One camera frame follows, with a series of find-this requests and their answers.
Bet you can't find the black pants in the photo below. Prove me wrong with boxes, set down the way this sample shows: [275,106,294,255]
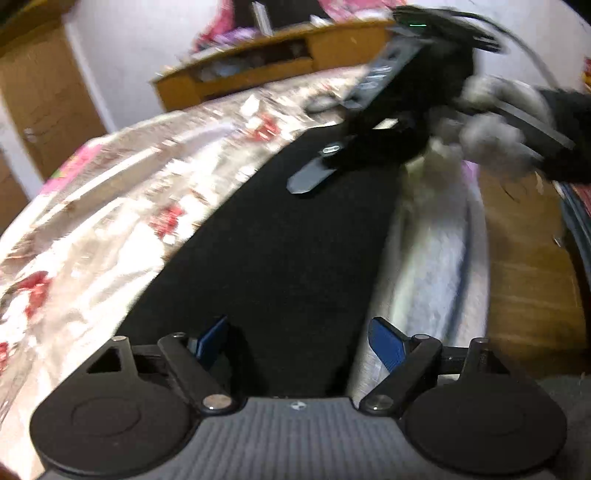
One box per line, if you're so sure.
[118,126,427,398]

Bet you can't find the grey gloved right hand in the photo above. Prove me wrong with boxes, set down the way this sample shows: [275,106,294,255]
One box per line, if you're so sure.
[432,75,555,180]

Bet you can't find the wooden side desk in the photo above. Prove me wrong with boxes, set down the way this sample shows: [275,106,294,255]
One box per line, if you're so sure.
[151,20,393,112]

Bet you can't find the floral bed quilt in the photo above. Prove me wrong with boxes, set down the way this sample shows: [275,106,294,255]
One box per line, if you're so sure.
[1,67,490,479]

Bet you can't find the wooden door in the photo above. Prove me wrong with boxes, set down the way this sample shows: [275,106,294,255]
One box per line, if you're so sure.
[1,21,106,180]

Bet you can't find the black cables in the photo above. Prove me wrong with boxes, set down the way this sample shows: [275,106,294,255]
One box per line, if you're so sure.
[392,5,560,89]

